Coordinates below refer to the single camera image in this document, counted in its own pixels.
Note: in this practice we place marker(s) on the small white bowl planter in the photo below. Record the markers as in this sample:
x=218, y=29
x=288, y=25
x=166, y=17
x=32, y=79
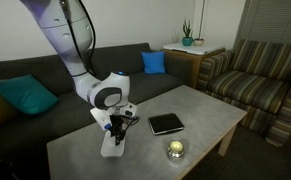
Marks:
x=198, y=42

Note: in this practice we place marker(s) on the black notebook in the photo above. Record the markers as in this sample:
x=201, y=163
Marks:
x=165, y=124

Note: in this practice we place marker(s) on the teal plant pot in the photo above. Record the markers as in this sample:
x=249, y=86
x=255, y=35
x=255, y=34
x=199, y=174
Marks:
x=187, y=41

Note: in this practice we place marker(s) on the dark grey fabric sofa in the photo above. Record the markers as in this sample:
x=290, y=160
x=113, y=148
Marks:
x=24, y=138

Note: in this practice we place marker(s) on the blue throw pillow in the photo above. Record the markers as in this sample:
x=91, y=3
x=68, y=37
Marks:
x=153, y=62

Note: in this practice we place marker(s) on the teal throw pillow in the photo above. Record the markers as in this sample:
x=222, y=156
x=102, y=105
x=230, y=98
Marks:
x=27, y=94

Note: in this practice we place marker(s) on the wooden side table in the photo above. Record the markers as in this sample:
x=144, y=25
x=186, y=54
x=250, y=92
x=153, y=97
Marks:
x=193, y=63

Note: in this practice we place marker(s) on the silver tin candle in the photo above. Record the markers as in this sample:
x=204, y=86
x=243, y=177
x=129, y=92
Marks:
x=175, y=150

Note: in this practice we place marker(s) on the white square container lid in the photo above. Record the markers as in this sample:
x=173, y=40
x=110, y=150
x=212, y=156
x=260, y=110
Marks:
x=109, y=149

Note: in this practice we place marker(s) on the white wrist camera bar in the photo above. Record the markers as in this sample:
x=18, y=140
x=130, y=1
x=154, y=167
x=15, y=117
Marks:
x=102, y=117

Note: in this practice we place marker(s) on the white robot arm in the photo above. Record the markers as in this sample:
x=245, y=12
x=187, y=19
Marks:
x=68, y=28

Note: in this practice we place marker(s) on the striped armchair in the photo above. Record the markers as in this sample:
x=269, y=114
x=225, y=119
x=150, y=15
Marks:
x=256, y=77

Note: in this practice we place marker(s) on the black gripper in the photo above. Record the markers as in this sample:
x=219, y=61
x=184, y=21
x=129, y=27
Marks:
x=116, y=129

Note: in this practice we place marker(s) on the grey top coffee table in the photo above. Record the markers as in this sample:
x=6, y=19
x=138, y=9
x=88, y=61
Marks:
x=208, y=123

